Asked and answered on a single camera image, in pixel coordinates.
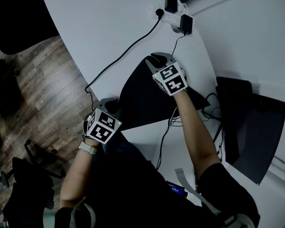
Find black monitor cable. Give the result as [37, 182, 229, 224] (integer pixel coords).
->
[201, 93, 223, 123]

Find black power adapter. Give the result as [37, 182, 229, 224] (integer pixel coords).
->
[164, 0, 179, 13]
[180, 14, 194, 36]

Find person's right forearm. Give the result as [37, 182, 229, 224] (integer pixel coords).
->
[172, 89, 221, 181]

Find white power strip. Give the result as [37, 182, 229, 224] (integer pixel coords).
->
[153, 5, 188, 26]

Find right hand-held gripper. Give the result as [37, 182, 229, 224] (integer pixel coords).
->
[145, 52, 189, 96]

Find black flat panel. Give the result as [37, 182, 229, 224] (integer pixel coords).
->
[215, 76, 252, 128]

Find black office chair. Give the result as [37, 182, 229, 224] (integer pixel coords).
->
[2, 139, 67, 223]
[0, 59, 22, 123]
[0, 0, 60, 56]

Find black device with blue screen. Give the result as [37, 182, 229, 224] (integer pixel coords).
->
[167, 181, 188, 199]

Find person's left forearm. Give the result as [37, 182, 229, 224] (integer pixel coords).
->
[59, 139, 101, 210]

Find person's black clothing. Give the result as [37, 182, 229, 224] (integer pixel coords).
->
[54, 127, 261, 228]

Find grey shoulder strap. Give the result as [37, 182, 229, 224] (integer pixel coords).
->
[70, 197, 97, 228]
[174, 167, 220, 217]

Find black cloth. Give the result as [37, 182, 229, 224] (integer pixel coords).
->
[118, 55, 211, 131]

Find thin black adapter cable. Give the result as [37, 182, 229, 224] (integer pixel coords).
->
[171, 33, 186, 58]

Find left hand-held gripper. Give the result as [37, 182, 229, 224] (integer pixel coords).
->
[86, 97, 123, 144]

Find black power cable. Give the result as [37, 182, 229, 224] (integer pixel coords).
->
[85, 8, 165, 109]

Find black computer monitor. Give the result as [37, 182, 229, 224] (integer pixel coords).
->
[224, 93, 285, 186]

